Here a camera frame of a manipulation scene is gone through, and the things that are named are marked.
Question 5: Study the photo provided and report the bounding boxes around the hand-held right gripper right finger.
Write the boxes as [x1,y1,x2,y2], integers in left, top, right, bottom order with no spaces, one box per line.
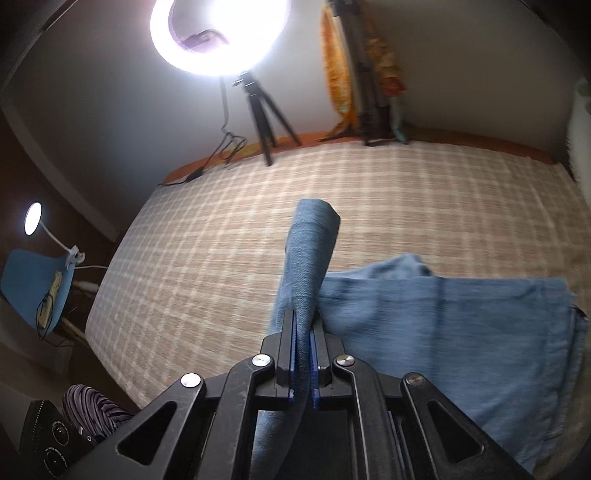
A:
[311,310,536,480]

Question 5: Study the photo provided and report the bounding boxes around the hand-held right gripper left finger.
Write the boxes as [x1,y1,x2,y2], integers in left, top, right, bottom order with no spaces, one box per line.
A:
[67,310,296,480]

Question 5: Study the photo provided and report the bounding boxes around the blue denim pants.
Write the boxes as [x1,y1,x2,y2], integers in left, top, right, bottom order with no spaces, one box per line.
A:
[252,198,589,480]

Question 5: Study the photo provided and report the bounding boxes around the person's purple striped clothing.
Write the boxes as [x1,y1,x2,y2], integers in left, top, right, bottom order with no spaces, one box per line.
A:
[62,384,134,439]

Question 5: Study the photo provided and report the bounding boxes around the beige checked blanket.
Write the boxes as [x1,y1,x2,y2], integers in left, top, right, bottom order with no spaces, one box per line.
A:
[84,138,591,480]

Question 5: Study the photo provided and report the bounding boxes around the yellow striped cloth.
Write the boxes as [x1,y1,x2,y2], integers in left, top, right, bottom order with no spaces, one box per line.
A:
[37,271,64,329]

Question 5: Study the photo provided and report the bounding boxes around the blue chair with wooden legs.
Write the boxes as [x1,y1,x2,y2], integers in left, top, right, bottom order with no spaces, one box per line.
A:
[0,248,100,347]

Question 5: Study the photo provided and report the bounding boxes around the orange mattress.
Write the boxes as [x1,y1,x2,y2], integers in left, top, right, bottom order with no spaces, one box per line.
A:
[164,129,568,185]

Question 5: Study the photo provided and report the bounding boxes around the white clip lamp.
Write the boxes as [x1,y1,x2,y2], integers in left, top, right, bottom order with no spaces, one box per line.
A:
[23,202,88,271]

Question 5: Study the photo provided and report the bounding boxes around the teal cloth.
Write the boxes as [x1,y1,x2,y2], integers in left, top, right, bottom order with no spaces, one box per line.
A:
[390,99,411,144]

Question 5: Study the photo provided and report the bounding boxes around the small black tripod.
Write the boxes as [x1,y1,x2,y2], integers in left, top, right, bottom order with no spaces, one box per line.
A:
[231,71,303,167]

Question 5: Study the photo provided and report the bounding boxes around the large black tripod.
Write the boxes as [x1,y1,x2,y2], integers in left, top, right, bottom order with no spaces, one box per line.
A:
[325,0,407,146]

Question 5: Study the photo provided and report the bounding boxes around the orange patterned cloth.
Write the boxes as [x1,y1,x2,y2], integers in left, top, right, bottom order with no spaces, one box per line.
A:
[321,4,409,141]

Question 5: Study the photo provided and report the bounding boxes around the white cloth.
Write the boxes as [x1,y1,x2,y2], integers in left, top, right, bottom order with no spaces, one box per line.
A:
[566,78,591,185]

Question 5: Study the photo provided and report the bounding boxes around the black cable on chair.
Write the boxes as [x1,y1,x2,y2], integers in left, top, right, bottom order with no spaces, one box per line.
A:
[35,272,66,343]

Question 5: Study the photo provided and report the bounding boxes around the ring light cable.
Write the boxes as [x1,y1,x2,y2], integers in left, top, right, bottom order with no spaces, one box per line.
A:
[159,76,247,185]

